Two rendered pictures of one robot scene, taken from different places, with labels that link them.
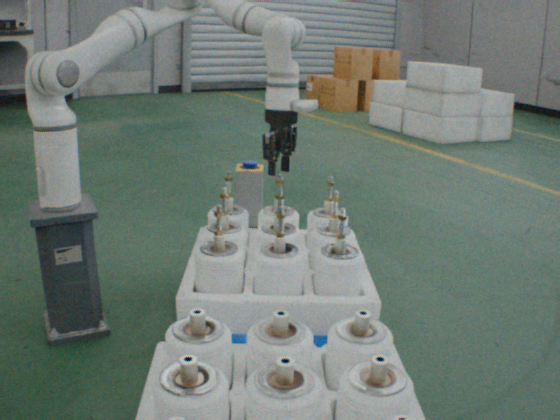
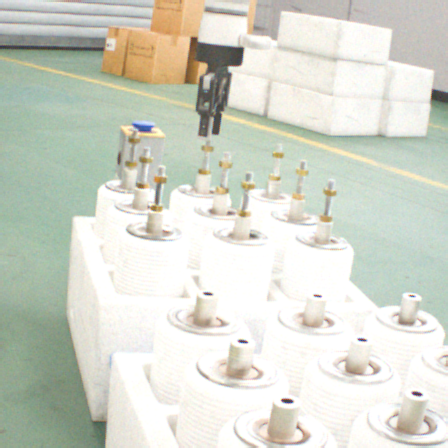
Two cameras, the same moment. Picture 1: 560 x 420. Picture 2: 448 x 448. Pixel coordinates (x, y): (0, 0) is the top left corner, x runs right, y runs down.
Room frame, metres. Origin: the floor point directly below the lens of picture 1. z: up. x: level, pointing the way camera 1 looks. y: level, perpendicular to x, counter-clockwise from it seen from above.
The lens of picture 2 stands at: (-0.16, 0.32, 0.58)
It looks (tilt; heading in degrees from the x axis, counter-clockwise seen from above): 15 degrees down; 346
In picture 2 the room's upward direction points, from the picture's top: 8 degrees clockwise
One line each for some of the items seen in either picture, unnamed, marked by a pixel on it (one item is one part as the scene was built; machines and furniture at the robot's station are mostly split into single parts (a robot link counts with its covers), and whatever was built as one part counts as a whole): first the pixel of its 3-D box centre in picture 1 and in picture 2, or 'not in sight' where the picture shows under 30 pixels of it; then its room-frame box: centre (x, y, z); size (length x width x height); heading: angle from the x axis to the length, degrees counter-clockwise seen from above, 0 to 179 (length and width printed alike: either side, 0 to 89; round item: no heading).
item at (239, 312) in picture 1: (276, 295); (205, 315); (1.07, 0.01, 0.09); 0.39 x 0.39 x 0.18; 2
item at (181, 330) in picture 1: (198, 329); (204, 321); (0.65, 0.12, 0.25); 0.08 x 0.08 x 0.01
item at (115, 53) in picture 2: (324, 90); (133, 51); (5.31, -0.35, 0.15); 0.30 x 0.24 x 0.30; 118
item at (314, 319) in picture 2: (280, 323); (314, 310); (0.66, 0.00, 0.26); 0.02 x 0.02 x 0.03
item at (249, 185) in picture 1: (248, 224); (131, 217); (1.36, 0.10, 0.16); 0.07 x 0.07 x 0.31; 2
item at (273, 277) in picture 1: (278, 292); (231, 300); (0.95, 0.01, 0.16); 0.10 x 0.10 x 0.18
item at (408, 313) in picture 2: (362, 322); (409, 309); (0.66, -0.12, 0.26); 0.02 x 0.02 x 0.03
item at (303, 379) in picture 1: (284, 379); (355, 367); (0.54, -0.01, 0.25); 0.08 x 0.08 x 0.01
